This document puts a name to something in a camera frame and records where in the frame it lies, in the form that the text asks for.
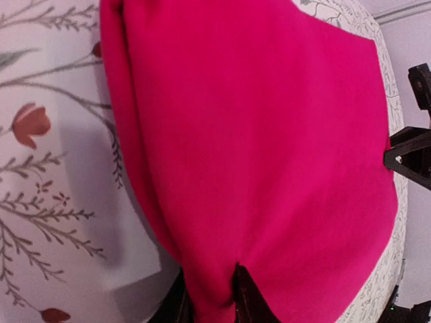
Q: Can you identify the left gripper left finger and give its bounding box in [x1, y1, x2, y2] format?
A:
[147, 271, 193, 323]

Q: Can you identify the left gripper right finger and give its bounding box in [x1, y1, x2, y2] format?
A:
[232, 263, 280, 323]

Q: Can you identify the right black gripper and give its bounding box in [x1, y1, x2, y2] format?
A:
[383, 63, 430, 190]

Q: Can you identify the red t-shirt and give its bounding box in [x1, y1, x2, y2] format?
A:
[100, 1, 397, 322]

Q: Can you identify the floral tablecloth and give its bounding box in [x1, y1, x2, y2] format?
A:
[1, 1, 407, 322]

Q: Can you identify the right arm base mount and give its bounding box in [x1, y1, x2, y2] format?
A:
[378, 285, 431, 323]

